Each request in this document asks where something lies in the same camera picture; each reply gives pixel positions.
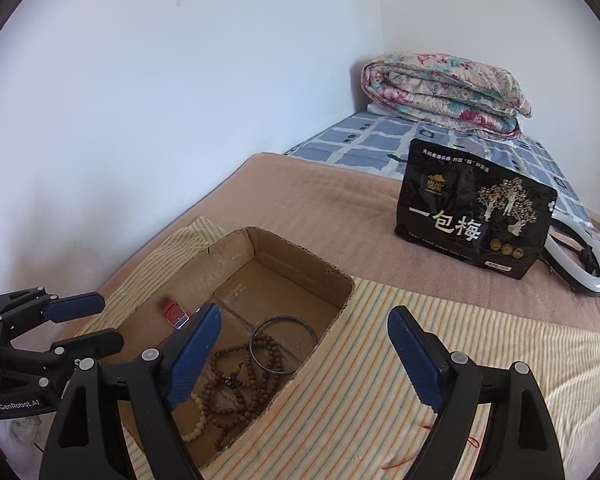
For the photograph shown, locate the cream bead bracelet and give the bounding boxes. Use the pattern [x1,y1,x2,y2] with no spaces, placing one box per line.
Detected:
[180,391,209,443]

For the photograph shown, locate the pink brown blanket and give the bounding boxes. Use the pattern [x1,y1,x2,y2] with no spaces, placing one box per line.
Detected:
[9,152,600,356]

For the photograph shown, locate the white ring light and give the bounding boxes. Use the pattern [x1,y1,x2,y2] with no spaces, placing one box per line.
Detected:
[542,211,600,297]

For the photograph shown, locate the red cord jade pendant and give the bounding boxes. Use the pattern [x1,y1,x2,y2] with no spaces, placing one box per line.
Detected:
[380,434,481,471]

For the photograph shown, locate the red strap wristwatch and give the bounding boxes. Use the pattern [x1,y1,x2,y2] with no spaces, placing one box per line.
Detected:
[161,299,189,330]

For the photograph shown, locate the open cardboard box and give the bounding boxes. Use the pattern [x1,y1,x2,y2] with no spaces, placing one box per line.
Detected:
[72,225,357,469]

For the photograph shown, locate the blue checked bed sheet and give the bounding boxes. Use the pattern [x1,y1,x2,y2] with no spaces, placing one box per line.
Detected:
[284,110,596,226]

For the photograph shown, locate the dark thin bangle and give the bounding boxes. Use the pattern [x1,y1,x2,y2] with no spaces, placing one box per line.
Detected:
[247,314,318,377]

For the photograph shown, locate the folded floral quilt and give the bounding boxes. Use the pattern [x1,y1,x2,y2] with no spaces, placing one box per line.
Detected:
[360,52,532,139]

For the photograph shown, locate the brown wooden bead necklace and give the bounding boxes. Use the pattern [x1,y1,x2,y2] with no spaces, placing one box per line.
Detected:
[199,331,284,453]

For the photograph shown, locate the striped yellow towel blanket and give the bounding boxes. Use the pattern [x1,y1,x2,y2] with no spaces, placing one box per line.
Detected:
[66,216,600,480]

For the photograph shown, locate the black snack bag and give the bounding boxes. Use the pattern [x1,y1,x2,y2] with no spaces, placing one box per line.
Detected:
[394,139,557,280]

